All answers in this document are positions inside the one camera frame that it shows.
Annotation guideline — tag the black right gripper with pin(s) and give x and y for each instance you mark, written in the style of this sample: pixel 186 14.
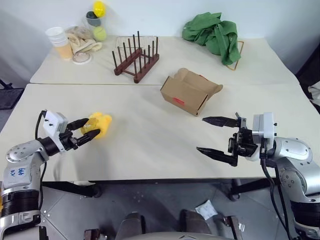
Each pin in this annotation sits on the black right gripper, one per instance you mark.
pixel 242 143

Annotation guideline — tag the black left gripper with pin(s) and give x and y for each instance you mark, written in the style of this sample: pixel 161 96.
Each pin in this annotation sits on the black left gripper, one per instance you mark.
pixel 68 141

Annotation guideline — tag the yellow plush toy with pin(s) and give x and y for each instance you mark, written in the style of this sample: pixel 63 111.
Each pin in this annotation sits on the yellow plush toy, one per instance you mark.
pixel 101 123

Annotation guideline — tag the red tape patch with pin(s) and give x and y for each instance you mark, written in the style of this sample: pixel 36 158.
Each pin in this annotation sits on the red tape patch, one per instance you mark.
pixel 178 100

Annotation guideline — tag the brown cardboard box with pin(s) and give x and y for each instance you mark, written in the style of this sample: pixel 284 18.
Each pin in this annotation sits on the brown cardboard box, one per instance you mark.
pixel 185 92

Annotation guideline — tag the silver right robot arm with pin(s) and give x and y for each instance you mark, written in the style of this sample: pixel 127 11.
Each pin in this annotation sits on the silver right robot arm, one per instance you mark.
pixel 292 155

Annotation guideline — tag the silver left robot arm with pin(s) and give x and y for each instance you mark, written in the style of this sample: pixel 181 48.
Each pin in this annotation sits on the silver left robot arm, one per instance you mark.
pixel 22 160

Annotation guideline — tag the clear plastic lid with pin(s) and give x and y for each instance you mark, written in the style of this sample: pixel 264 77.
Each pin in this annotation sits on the clear plastic lid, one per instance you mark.
pixel 81 58

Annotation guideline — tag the white paper packet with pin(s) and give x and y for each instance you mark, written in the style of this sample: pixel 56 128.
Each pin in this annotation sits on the white paper packet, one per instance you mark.
pixel 206 210

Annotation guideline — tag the black stand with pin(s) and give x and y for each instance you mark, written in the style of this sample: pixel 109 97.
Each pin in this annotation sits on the black stand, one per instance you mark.
pixel 8 95

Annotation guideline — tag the dark wooden peg rack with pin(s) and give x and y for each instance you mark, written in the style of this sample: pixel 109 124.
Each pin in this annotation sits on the dark wooden peg rack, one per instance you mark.
pixel 136 63

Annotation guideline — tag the dark rounded robot foot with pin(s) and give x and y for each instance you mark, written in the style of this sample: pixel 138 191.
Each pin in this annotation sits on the dark rounded robot foot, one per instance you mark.
pixel 131 225
pixel 196 223

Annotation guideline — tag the white paper cup stack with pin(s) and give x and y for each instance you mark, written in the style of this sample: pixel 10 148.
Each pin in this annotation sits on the white paper cup stack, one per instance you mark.
pixel 56 36

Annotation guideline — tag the yellow-green tennis ball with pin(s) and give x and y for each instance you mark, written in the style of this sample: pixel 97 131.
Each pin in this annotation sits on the yellow-green tennis ball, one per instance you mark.
pixel 99 33

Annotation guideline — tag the green cloth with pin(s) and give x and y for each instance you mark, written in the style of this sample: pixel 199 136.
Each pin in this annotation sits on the green cloth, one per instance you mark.
pixel 212 35

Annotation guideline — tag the beige robot torso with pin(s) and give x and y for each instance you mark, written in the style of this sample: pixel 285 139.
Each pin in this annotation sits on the beige robot torso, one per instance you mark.
pixel 165 236

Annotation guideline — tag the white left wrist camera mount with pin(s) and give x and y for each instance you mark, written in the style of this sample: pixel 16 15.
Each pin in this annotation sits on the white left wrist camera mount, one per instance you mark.
pixel 55 122

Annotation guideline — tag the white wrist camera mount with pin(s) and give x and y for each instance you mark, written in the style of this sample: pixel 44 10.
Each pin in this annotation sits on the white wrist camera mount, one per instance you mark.
pixel 55 122
pixel 265 126

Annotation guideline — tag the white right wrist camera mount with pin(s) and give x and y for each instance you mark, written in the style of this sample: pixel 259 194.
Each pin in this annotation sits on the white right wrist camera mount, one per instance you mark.
pixel 265 126

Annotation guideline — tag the black table frame leg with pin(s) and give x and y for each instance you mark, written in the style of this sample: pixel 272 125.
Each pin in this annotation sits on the black table frame leg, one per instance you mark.
pixel 72 188
pixel 250 187

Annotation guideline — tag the wooden triangle frame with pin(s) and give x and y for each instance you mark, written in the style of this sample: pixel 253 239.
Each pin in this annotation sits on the wooden triangle frame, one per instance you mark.
pixel 237 60

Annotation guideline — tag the brown metal bracket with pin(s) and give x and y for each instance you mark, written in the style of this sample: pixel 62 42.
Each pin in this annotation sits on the brown metal bracket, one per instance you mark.
pixel 91 233
pixel 233 226

